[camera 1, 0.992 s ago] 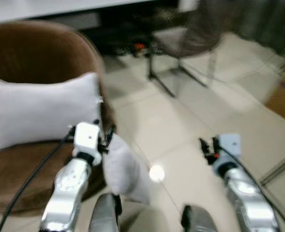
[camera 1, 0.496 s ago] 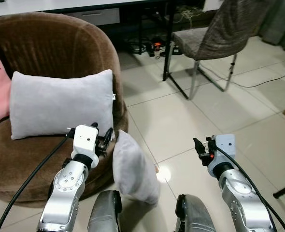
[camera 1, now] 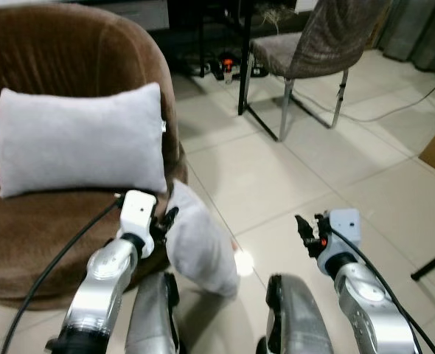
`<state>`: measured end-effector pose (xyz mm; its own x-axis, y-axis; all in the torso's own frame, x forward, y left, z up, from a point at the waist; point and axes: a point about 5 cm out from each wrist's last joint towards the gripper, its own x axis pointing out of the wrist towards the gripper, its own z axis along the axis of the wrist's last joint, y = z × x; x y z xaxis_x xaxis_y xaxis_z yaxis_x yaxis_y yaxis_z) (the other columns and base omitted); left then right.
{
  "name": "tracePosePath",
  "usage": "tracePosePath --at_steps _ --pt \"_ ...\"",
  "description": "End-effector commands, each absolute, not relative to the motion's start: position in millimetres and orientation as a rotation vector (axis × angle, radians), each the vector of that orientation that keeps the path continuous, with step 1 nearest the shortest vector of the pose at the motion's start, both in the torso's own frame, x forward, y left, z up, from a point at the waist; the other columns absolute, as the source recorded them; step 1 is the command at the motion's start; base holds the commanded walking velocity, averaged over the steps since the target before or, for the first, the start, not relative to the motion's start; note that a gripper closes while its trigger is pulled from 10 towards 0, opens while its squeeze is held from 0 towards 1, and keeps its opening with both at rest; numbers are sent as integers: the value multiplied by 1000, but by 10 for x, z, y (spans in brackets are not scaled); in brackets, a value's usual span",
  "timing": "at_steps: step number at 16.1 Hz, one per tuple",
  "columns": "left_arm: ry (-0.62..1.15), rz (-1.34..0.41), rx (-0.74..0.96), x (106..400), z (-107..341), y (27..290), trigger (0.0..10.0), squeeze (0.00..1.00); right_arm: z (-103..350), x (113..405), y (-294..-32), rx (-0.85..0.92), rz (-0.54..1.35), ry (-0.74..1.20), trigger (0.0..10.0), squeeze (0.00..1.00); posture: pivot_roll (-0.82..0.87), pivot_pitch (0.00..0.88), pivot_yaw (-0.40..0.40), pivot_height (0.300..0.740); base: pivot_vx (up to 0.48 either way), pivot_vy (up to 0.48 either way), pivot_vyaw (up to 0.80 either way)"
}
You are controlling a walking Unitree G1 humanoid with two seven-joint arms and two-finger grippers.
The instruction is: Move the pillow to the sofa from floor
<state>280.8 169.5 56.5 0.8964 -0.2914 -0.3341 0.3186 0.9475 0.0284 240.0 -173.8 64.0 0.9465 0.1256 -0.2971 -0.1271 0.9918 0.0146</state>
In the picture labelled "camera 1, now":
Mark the grey pillow with lettering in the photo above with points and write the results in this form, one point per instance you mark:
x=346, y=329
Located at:
x=203, y=243

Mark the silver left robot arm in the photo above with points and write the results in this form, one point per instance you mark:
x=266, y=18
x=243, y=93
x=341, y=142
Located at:
x=99, y=295

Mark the plain grey pillow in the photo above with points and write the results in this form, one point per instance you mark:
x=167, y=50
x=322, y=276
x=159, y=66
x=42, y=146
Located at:
x=81, y=140

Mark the brown velvet tub sofa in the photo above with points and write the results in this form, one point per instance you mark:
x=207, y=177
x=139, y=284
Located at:
x=70, y=51

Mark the grey right robot leg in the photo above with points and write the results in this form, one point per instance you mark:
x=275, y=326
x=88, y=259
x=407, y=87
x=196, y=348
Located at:
x=295, y=317

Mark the grey robot leg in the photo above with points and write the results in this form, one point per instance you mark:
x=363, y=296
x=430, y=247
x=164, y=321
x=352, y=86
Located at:
x=295, y=317
x=152, y=317

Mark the grey left robot leg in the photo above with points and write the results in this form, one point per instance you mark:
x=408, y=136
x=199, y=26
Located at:
x=152, y=317

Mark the black stand foot bar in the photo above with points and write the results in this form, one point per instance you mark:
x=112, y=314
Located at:
x=433, y=263

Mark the power strip with red light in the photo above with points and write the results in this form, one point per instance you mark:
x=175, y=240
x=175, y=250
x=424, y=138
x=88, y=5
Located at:
x=227, y=66

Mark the black table leg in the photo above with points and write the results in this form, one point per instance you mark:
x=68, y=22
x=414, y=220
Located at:
x=245, y=59

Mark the grey fabric chair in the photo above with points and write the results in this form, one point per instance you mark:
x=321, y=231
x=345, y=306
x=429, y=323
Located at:
x=328, y=37

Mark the grey curtain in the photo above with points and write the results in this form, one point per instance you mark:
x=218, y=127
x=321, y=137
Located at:
x=420, y=29

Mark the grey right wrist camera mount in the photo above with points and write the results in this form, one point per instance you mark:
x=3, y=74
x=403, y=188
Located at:
x=343, y=232

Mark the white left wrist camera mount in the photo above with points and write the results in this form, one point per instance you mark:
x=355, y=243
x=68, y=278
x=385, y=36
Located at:
x=136, y=217

